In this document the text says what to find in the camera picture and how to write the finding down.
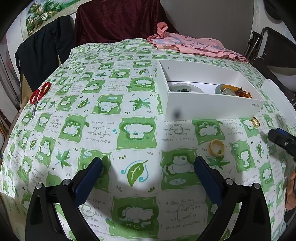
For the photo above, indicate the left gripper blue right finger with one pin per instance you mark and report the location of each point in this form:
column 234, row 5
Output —
column 211, row 180

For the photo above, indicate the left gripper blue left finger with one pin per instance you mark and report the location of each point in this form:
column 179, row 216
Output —
column 85, row 180

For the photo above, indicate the orange amber pendant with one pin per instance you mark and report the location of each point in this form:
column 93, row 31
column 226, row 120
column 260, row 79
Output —
column 229, row 87

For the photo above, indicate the pale green jade pendant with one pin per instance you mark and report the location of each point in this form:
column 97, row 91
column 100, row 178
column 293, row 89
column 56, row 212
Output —
column 228, row 91

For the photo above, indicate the green jade bangle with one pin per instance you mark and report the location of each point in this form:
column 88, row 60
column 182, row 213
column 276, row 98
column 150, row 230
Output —
column 218, row 89

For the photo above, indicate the person's right hand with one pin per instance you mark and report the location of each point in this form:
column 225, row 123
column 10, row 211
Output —
column 290, row 200

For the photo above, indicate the white box lid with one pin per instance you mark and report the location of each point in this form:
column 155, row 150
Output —
column 278, row 98

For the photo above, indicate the green white patterned bedsheet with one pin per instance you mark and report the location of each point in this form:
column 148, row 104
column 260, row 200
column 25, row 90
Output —
column 104, row 103

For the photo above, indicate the black folding chair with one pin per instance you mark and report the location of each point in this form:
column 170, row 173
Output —
column 273, row 55

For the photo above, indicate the white vivo phone box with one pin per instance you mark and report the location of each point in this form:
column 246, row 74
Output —
column 179, row 106

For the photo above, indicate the black hanging garment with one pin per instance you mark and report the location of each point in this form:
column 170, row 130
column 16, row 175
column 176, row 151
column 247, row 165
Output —
column 40, row 55

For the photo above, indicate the pink folded cloth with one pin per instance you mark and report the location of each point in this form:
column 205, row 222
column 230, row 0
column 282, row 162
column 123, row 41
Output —
column 208, row 47

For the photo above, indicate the dark red velvet cloth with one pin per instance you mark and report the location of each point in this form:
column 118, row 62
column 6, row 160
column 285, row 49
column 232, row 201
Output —
column 114, row 21

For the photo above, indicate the waterfall landscape painting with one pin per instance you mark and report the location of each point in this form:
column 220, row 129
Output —
column 39, row 13

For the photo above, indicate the red handled scissors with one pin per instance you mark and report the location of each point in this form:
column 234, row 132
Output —
column 37, row 95

